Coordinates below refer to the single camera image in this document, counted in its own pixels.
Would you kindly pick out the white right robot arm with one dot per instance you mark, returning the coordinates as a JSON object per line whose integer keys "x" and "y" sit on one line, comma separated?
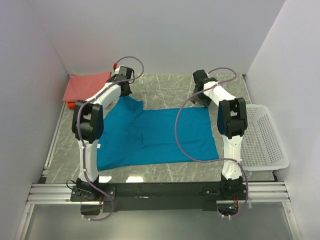
{"x": 231, "y": 124}

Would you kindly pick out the folded orange t shirt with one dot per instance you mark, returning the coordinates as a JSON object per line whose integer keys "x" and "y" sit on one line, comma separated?
{"x": 71, "y": 105}

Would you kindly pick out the aluminium extrusion rail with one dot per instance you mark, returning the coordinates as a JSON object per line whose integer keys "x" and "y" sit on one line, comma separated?
{"x": 49, "y": 194}

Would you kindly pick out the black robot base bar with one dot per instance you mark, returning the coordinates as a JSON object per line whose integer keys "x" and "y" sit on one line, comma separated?
{"x": 144, "y": 196}

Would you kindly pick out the white perforated plastic basket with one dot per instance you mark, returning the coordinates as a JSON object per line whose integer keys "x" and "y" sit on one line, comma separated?
{"x": 262, "y": 148}

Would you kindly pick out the teal blue t shirt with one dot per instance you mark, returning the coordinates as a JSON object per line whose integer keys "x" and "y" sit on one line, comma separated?
{"x": 134, "y": 136}

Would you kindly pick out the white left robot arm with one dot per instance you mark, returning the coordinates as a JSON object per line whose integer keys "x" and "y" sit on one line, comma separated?
{"x": 88, "y": 125}

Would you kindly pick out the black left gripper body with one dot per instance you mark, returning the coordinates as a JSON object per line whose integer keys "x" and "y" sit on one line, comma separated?
{"x": 129, "y": 92}

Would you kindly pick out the folded salmon pink t shirt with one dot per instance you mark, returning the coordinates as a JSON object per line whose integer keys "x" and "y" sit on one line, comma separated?
{"x": 82, "y": 87}

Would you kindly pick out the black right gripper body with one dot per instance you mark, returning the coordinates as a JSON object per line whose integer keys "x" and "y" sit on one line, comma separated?
{"x": 202, "y": 99}

